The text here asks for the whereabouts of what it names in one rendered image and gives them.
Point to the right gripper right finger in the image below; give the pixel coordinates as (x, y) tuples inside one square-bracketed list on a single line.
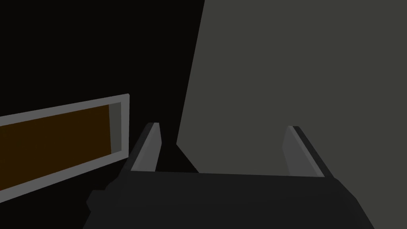
[(302, 156)]

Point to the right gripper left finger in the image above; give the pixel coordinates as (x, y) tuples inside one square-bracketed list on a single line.
[(147, 152)]

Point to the brown door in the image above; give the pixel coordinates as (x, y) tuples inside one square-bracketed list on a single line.
[(54, 144)]

